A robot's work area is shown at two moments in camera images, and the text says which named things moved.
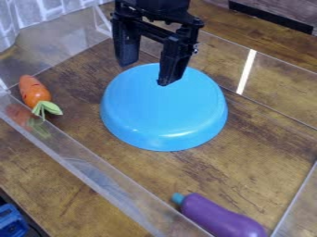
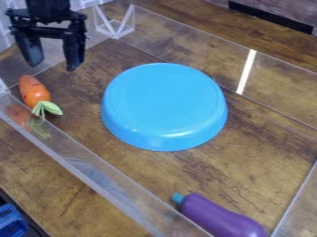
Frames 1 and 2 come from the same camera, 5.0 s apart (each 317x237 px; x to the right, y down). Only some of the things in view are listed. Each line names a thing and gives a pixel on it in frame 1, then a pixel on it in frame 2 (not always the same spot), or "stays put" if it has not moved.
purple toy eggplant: (220, 221) stays put
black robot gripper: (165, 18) -> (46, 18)
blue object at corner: (13, 224) stays put
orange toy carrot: (37, 94) stays put
